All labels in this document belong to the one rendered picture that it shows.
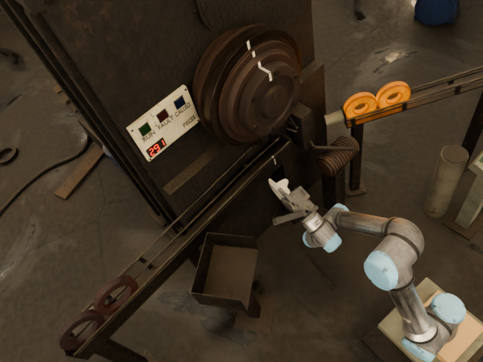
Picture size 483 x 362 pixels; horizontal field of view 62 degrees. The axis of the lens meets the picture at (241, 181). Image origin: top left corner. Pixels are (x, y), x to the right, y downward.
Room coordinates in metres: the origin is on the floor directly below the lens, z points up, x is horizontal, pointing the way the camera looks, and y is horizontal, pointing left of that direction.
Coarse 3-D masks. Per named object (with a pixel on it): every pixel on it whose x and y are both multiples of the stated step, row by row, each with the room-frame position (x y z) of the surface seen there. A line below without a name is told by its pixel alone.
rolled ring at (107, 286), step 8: (112, 280) 0.79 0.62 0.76; (120, 280) 0.78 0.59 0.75; (128, 280) 0.78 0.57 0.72; (104, 288) 0.76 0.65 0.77; (112, 288) 0.76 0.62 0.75; (128, 288) 0.79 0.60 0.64; (136, 288) 0.78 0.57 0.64; (96, 296) 0.75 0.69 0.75; (104, 296) 0.74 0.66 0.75; (128, 296) 0.77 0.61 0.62; (96, 304) 0.72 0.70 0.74; (112, 304) 0.75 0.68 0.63; (120, 304) 0.75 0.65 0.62; (104, 312) 0.71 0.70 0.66; (112, 312) 0.72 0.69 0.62
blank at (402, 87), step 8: (384, 88) 1.25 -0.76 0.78; (392, 88) 1.23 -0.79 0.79; (400, 88) 1.22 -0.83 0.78; (408, 88) 1.22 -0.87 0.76; (376, 96) 1.26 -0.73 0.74; (384, 96) 1.23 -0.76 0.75; (400, 96) 1.22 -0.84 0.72; (408, 96) 1.22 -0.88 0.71; (384, 104) 1.23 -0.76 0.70; (400, 104) 1.22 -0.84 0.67
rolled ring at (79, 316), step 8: (80, 312) 0.71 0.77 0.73; (88, 312) 0.71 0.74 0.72; (96, 312) 0.71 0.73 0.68; (72, 320) 0.69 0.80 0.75; (80, 320) 0.68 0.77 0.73; (88, 320) 0.69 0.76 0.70; (96, 320) 0.69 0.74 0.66; (104, 320) 0.70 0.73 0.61; (64, 328) 0.67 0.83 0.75; (72, 328) 0.66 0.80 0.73; (96, 328) 0.68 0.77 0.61; (64, 336) 0.64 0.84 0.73; (80, 336) 0.67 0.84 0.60; (88, 336) 0.67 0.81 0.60; (64, 344) 0.63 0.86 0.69; (72, 344) 0.64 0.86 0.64; (80, 344) 0.64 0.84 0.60
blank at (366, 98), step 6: (354, 96) 1.27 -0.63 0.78; (360, 96) 1.25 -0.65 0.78; (366, 96) 1.24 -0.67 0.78; (372, 96) 1.24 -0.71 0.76; (348, 102) 1.27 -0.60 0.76; (354, 102) 1.25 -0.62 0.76; (360, 102) 1.25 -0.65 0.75; (366, 102) 1.24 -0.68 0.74; (372, 102) 1.24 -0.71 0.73; (348, 108) 1.25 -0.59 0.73; (360, 108) 1.28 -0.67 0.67; (366, 108) 1.25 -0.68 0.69; (372, 108) 1.24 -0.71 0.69; (348, 114) 1.25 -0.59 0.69; (354, 114) 1.25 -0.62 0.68
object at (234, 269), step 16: (208, 240) 0.86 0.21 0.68; (224, 240) 0.84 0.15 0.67; (240, 240) 0.81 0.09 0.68; (208, 256) 0.81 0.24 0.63; (224, 256) 0.80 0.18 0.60; (240, 256) 0.77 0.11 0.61; (256, 256) 0.75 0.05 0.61; (208, 272) 0.76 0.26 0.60; (224, 272) 0.73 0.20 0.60; (240, 272) 0.71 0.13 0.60; (192, 288) 0.66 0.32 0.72; (208, 288) 0.69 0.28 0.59; (224, 288) 0.67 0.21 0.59; (240, 288) 0.65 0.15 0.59; (208, 304) 0.62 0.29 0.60; (224, 304) 0.59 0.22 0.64; (240, 304) 0.55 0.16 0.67; (256, 304) 0.72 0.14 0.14; (272, 304) 0.74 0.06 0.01; (240, 320) 0.71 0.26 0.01; (256, 320) 0.69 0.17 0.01
